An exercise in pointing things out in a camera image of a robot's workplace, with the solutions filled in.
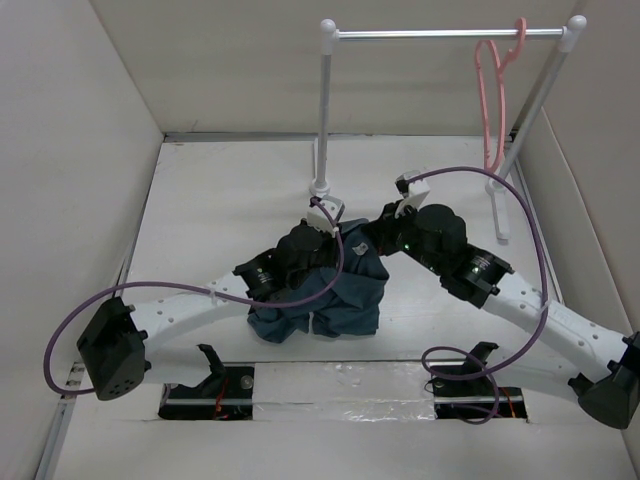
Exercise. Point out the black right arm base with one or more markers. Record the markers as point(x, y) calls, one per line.
point(475, 401)

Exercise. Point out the blue t shirt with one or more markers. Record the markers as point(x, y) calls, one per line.
point(351, 307)

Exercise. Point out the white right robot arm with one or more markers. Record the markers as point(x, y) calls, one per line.
point(598, 368)

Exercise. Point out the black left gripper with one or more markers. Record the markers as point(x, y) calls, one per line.
point(331, 244)

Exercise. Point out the white metal clothes rack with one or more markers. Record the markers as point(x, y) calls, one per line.
point(469, 97)

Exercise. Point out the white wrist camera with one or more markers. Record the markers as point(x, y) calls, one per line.
point(324, 214)
point(413, 192)

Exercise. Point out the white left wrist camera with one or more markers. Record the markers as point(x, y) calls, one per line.
point(324, 214)

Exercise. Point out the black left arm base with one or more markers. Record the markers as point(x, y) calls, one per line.
point(225, 394)

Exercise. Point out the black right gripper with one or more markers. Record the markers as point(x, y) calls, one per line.
point(382, 228)

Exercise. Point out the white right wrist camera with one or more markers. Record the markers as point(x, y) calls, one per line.
point(413, 192)

